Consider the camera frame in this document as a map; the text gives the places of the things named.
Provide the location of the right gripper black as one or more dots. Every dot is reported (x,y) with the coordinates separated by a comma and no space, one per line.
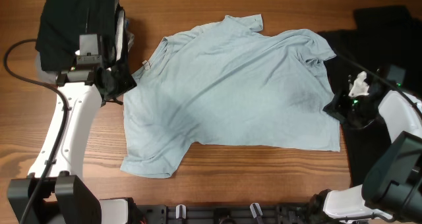
(335,109)

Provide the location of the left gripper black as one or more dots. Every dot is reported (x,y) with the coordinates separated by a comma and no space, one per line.
(126,80)

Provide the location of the light blue t-shirt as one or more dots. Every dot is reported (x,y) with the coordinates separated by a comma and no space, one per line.
(224,83)

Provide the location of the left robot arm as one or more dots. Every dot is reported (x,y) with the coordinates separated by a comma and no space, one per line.
(53,190)

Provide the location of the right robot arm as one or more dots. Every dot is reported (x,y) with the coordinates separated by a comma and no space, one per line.
(391,190)

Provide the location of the black garment on right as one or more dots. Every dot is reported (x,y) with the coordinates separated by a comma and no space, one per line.
(387,42)

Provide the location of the folded white patterned garment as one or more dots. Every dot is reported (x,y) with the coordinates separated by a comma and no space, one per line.
(120,37)

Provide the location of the folded grey garment under stack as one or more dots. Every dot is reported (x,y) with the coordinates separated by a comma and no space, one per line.
(50,76)

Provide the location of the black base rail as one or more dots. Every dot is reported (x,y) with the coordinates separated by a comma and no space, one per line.
(224,214)

